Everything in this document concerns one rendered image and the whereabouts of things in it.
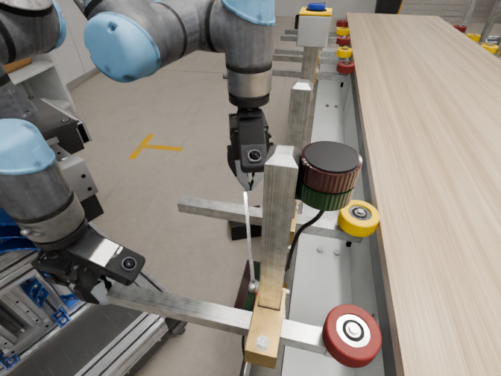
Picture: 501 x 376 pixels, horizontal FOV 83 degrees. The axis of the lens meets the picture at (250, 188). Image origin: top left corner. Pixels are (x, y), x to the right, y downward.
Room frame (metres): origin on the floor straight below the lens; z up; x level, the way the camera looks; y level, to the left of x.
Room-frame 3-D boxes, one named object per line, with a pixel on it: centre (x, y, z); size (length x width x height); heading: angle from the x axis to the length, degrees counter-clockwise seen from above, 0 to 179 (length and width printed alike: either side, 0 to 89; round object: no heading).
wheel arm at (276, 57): (1.68, -0.31, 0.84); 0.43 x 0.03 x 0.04; 77
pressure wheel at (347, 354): (0.18, -0.15, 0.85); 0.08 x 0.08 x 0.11
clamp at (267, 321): (0.22, -0.03, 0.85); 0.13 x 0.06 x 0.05; 167
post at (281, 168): (0.25, -0.03, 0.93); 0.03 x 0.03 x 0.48; 77
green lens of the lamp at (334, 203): (0.24, -0.08, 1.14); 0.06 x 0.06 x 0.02
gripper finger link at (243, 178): (0.48, 0.02, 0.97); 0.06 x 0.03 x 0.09; 7
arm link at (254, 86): (0.48, 0.01, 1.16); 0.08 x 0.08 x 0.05
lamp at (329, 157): (0.24, -0.08, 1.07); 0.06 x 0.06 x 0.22; 77
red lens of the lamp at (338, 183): (0.24, -0.08, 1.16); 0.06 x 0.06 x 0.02
